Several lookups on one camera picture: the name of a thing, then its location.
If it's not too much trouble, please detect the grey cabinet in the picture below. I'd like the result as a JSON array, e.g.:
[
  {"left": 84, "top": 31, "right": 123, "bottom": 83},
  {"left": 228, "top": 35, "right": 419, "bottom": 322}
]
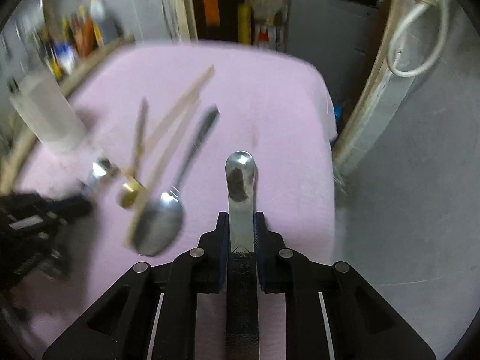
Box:
[{"left": 285, "top": 0, "right": 379, "bottom": 94}]

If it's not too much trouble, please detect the orange spice packet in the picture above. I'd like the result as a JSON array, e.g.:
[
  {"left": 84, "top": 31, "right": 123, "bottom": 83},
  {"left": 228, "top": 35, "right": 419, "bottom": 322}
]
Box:
[{"left": 75, "top": 15, "right": 94, "bottom": 55}]

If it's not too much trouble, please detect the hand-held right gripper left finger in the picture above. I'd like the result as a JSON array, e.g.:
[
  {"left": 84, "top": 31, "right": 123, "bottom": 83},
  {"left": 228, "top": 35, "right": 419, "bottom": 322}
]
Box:
[{"left": 41, "top": 212, "right": 229, "bottom": 360}]

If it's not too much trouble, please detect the small silver spoon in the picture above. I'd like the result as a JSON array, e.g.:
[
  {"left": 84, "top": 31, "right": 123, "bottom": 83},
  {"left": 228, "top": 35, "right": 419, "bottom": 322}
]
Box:
[{"left": 84, "top": 157, "right": 117, "bottom": 196}]

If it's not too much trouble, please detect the gold spoon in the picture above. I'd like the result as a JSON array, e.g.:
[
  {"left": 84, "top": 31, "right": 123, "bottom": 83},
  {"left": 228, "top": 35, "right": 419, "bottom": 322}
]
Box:
[{"left": 118, "top": 97, "right": 151, "bottom": 209}]

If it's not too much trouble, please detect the large oil jug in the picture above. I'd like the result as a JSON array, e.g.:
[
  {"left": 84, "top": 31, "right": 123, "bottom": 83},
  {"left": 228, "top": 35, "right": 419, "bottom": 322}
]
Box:
[{"left": 90, "top": 0, "right": 124, "bottom": 46}]

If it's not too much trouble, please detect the pink floral tablecloth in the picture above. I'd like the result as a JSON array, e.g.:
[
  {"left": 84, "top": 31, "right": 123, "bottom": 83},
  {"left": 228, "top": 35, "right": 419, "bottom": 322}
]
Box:
[{"left": 0, "top": 39, "right": 338, "bottom": 360}]

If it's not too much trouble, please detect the white plastic utensil holder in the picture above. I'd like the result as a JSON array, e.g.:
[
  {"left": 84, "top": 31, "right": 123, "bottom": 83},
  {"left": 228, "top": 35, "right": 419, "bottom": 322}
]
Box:
[{"left": 9, "top": 71, "right": 89, "bottom": 154}]

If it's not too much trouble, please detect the yellow cylinder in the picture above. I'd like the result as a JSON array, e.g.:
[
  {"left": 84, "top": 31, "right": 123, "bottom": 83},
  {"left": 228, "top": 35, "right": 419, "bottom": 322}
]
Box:
[{"left": 238, "top": 3, "right": 251, "bottom": 44}]

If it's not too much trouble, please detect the white hose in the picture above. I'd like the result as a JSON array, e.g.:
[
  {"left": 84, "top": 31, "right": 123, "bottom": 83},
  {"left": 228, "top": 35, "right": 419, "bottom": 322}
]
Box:
[{"left": 388, "top": 0, "right": 451, "bottom": 77}]

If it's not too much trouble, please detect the wooden door frame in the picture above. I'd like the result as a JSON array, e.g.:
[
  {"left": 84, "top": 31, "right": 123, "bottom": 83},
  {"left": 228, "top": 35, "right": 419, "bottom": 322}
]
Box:
[{"left": 170, "top": 0, "right": 417, "bottom": 181}]

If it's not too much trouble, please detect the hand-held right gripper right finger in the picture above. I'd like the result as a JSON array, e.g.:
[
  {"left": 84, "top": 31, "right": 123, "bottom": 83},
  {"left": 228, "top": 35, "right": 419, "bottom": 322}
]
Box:
[{"left": 253, "top": 212, "right": 437, "bottom": 360}]

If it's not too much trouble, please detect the black-handled silver spoon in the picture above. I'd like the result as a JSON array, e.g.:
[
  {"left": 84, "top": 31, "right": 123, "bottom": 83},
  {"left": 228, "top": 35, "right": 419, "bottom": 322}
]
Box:
[{"left": 131, "top": 105, "right": 220, "bottom": 257}]

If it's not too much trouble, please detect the blue and white bag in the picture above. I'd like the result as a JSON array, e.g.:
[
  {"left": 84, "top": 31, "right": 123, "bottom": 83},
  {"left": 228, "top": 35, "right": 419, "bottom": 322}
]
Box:
[{"left": 54, "top": 43, "right": 77, "bottom": 74}]

